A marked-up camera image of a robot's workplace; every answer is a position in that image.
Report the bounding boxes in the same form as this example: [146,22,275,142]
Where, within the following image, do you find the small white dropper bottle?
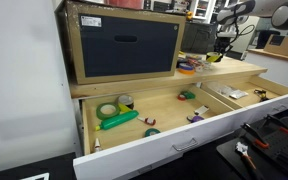
[94,138,102,152]

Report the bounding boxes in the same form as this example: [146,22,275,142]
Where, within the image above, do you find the small dark green tape roll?
[144,128,160,137]

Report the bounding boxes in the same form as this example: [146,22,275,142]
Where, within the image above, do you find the yellow black spring clamp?
[254,89,270,102]

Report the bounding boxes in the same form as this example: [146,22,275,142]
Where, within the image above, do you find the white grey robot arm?
[214,0,288,55]

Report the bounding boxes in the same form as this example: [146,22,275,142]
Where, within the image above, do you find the red tape roll small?
[177,94,186,101]

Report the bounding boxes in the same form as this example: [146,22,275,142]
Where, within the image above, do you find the clear plastic bag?
[208,82,234,96]

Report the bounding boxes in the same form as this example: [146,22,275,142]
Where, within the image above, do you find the purple tape roll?
[186,115,204,123]

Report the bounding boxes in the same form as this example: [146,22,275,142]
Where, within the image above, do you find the large green tape roll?
[96,103,120,120]

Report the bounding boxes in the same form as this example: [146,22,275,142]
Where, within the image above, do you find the white orange handled tool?
[235,142,260,180]

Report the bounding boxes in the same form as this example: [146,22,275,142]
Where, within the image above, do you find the purple orange stacked tape rolls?
[178,63,195,75]

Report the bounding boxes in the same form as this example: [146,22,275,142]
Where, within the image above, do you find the yellow tape roll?
[206,52,222,63]

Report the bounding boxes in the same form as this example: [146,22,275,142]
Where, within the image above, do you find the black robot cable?
[228,19,257,53]

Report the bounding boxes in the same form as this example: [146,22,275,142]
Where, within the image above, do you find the silver foil packet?
[229,90,248,99]

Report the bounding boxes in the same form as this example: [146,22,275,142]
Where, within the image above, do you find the right white drawer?
[201,76,288,126]

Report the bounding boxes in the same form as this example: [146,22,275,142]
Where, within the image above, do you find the red white glue tube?
[137,117,156,126]

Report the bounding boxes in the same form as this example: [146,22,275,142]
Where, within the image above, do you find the black orange clamp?
[242,123,269,149]
[266,114,288,134]

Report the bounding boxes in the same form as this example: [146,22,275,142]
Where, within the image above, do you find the white strip with black clip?
[194,105,209,115]

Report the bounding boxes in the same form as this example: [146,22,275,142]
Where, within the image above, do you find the dark brown tape roll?
[118,95,134,109]

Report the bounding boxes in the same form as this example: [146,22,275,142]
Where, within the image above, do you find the black perforated board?
[217,117,288,180]

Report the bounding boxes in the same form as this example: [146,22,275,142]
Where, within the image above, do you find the green plastic bottle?
[95,110,139,131]

